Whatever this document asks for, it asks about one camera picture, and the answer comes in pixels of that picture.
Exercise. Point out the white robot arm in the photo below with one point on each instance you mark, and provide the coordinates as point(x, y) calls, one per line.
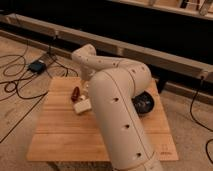
point(112, 86)

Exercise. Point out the dark ceramic bowl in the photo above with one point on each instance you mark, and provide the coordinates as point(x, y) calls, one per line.
point(143, 103)

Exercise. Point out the white sponge block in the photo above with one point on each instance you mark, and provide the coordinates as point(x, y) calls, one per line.
point(82, 106)

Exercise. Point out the wooden table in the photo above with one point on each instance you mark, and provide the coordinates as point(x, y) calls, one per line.
point(61, 135)

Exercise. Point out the long metal rail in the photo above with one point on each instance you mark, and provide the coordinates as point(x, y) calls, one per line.
point(153, 57)

